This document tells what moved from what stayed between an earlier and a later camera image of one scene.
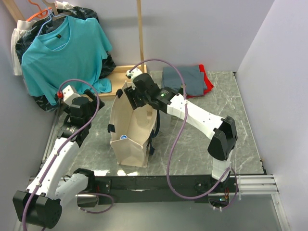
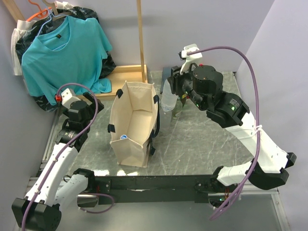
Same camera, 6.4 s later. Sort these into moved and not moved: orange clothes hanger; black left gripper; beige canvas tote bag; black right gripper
Moved: black right gripper
Not moved: beige canvas tote bag; orange clothes hanger; black left gripper
